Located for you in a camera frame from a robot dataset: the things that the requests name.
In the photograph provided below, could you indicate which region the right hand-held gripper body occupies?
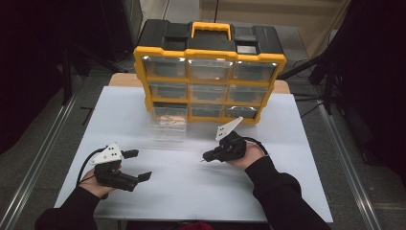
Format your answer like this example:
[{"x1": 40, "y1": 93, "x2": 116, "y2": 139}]
[{"x1": 209, "y1": 116, "x2": 248, "y2": 163}]

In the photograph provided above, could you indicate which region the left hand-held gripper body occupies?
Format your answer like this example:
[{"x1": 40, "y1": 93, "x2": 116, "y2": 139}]
[{"x1": 89, "y1": 143, "x2": 140, "y2": 193}]

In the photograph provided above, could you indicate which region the clear plastic drawer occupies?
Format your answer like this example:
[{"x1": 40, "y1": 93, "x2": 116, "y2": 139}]
[{"x1": 149, "y1": 102, "x2": 190, "y2": 141}]

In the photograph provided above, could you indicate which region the yellow black organizer case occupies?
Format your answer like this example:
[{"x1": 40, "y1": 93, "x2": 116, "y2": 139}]
[{"x1": 132, "y1": 18, "x2": 287, "y2": 126}]

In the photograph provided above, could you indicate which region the person's left hand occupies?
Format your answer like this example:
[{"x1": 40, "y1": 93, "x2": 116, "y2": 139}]
[{"x1": 79, "y1": 168, "x2": 119, "y2": 199}]

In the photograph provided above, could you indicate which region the person's right hand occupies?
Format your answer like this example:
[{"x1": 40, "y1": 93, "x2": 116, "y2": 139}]
[{"x1": 225, "y1": 142, "x2": 266, "y2": 171}]

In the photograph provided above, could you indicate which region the pile of tan small parts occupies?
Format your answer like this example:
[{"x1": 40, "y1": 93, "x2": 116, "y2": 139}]
[{"x1": 158, "y1": 114, "x2": 187, "y2": 127}]

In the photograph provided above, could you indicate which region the person's dark red clothing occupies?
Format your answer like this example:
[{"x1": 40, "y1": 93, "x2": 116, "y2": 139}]
[{"x1": 178, "y1": 220, "x2": 214, "y2": 230}]

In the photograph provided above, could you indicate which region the grid of clear drawers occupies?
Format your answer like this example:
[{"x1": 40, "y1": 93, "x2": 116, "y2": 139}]
[{"x1": 142, "y1": 56, "x2": 278, "y2": 120}]

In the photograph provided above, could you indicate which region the black metal stand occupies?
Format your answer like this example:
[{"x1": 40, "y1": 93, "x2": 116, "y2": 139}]
[{"x1": 277, "y1": 52, "x2": 336, "y2": 116}]

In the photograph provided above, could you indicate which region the black cabinet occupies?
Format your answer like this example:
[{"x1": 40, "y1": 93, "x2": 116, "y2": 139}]
[{"x1": 104, "y1": 0, "x2": 144, "y2": 61}]

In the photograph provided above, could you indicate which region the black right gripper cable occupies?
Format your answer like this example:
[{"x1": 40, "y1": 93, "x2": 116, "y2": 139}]
[{"x1": 242, "y1": 136, "x2": 271, "y2": 157}]

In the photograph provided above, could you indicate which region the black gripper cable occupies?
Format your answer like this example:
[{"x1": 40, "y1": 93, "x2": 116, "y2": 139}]
[
  {"x1": 76, "y1": 147, "x2": 109, "y2": 188},
  {"x1": 242, "y1": 136, "x2": 271, "y2": 157}
]

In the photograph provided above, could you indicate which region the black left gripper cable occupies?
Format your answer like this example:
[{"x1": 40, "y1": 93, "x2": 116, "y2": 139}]
[{"x1": 76, "y1": 147, "x2": 109, "y2": 188}]

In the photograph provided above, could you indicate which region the metal floor rail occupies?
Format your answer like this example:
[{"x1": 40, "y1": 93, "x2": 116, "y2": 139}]
[
  {"x1": 317, "y1": 99, "x2": 382, "y2": 230},
  {"x1": 0, "y1": 75, "x2": 85, "y2": 230}
]

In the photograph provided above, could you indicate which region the black floor cable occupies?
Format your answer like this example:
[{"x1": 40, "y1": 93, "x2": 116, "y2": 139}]
[{"x1": 290, "y1": 58, "x2": 325, "y2": 119}]

